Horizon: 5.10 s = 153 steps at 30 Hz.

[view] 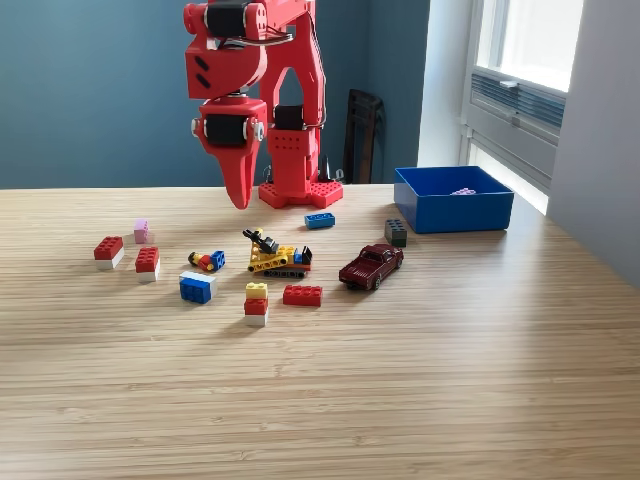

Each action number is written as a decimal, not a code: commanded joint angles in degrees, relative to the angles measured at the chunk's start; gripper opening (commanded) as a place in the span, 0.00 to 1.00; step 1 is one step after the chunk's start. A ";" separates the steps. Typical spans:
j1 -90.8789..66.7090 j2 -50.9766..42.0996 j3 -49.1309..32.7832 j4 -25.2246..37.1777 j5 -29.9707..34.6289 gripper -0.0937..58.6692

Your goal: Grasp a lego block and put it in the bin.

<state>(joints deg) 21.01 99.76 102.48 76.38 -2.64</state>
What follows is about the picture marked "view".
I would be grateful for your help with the small pink brick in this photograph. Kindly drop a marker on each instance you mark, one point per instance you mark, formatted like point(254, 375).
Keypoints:
point(141, 232)

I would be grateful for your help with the yellow red white brick stack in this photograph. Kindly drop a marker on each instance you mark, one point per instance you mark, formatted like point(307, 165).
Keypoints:
point(256, 305)

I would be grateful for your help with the pink and purple brick stack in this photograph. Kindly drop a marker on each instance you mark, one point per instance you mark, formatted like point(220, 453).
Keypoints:
point(464, 191)

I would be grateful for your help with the blue plastic bin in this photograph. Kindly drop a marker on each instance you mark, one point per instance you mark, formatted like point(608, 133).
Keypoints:
point(460, 215)

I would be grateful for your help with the small yellow toy digger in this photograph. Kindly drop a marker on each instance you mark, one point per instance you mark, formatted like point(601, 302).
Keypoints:
point(272, 257)

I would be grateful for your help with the black table clamp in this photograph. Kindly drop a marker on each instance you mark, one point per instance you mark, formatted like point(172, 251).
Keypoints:
point(328, 170)

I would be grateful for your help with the toy figure red blue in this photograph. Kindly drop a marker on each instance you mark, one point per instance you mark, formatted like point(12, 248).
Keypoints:
point(206, 262)

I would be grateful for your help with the flat blue brick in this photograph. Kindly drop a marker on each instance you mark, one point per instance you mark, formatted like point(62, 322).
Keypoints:
point(320, 221)

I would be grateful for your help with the blue and white brick stack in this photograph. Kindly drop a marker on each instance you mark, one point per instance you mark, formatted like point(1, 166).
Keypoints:
point(195, 290)

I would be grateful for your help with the red and white brick stack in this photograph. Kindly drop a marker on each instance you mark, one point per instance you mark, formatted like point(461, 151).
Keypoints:
point(107, 250)
point(146, 260)

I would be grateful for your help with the dark folded chair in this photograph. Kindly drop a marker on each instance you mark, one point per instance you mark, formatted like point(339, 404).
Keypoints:
point(362, 130)

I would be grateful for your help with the red long brick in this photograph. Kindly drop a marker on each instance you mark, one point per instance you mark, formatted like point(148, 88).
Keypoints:
point(302, 297)

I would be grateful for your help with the dark red toy car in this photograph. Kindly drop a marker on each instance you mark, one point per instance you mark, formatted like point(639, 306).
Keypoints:
point(367, 270)

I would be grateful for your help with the dark grey brick stack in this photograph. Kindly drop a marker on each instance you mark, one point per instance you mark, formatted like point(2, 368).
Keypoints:
point(395, 235)

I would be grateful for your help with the grey pleated window blind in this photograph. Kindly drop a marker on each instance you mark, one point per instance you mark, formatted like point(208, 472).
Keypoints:
point(540, 105)

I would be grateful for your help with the white window frame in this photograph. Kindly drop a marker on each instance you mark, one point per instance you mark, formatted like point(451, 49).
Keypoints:
point(492, 40)

